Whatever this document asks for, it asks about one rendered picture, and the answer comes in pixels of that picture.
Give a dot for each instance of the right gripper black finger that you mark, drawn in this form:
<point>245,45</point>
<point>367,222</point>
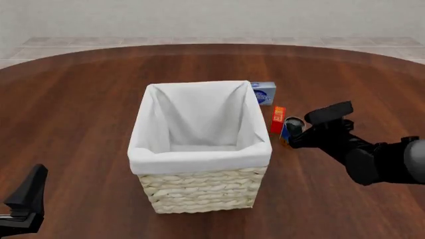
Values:
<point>307,140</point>
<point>294,129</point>

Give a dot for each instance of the blue and white food box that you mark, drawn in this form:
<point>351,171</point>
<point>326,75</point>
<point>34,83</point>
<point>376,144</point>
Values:
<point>264,95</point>

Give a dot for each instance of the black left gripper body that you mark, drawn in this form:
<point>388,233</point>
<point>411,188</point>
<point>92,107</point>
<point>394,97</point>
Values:
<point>23,222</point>

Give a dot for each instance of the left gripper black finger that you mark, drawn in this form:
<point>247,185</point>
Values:
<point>31,191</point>

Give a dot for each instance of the white woven basket, cloth liner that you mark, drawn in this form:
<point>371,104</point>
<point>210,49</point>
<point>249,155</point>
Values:
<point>199,179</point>

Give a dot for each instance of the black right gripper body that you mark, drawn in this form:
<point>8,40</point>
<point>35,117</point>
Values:
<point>343,143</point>

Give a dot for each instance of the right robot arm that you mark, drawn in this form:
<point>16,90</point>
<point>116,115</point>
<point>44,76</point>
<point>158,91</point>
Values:
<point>391,161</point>

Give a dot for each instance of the red food box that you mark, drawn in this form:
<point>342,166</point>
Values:
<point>277,119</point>

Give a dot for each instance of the soup tin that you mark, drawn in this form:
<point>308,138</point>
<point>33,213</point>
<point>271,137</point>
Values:
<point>285,131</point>

